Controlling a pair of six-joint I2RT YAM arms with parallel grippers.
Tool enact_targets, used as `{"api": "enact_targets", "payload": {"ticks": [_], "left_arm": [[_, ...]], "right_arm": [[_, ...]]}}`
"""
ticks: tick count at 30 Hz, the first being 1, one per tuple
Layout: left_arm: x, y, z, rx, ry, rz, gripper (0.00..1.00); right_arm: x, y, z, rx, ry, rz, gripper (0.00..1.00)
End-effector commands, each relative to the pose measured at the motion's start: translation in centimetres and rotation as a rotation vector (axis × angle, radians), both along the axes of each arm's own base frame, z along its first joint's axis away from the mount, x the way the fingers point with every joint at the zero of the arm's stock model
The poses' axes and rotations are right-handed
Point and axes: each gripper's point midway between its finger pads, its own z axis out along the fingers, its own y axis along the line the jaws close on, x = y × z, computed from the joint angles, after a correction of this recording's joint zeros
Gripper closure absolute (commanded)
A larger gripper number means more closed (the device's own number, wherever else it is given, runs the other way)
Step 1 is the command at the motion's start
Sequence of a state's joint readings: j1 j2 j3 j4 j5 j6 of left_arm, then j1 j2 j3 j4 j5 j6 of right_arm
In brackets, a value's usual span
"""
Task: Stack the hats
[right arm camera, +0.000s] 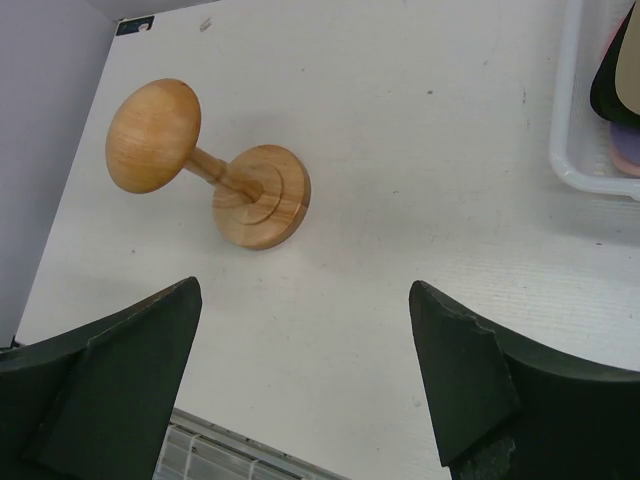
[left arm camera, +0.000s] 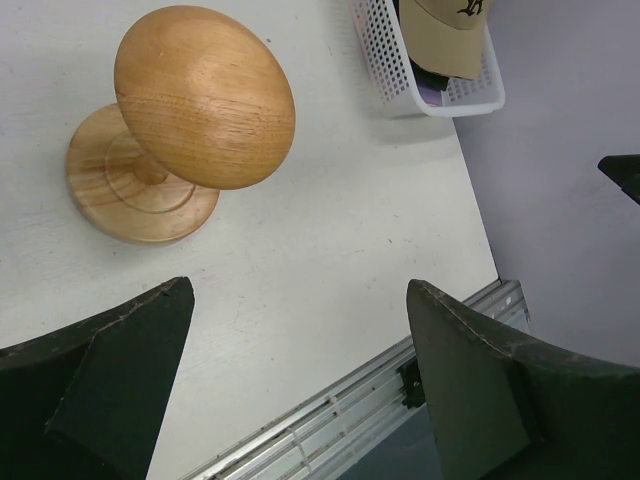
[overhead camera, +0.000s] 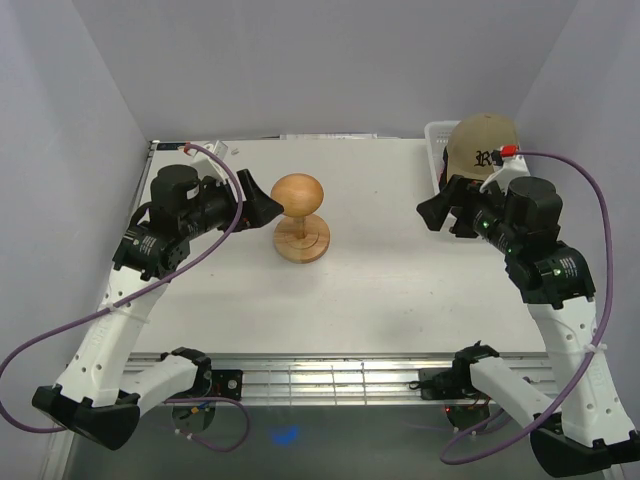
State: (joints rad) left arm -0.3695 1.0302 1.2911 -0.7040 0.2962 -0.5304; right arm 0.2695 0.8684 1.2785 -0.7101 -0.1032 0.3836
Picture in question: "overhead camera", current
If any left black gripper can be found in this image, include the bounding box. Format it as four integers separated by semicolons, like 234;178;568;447
180;169;284;240

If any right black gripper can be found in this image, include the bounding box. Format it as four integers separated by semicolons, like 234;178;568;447
415;174;521;255

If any tan baseball cap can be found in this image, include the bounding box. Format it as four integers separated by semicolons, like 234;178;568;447
440;113;519;185

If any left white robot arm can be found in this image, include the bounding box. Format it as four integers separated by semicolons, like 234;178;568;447
32;165;284;450

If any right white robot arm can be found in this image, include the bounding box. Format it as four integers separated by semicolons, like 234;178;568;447
416;175;639;478

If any wooden hat stand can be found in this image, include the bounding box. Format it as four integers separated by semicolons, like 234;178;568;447
271;173;331;264

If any white plastic basket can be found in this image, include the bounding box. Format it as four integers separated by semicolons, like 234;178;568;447
424;121;460;193

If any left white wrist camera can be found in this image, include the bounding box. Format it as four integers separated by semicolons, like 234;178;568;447
183;141;229;182

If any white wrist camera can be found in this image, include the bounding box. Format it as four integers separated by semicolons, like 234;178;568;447
183;141;229;182
480;145;530;193

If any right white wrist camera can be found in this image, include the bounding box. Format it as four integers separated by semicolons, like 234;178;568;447
480;145;530;193

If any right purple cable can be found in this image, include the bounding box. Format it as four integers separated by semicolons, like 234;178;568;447
439;149;612;467

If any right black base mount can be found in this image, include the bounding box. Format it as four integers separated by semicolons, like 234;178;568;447
408;368;490;411

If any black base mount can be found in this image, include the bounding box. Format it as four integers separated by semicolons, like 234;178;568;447
408;368;490;411
171;369;244;400

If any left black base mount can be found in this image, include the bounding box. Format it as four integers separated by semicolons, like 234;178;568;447
171;369;244;400

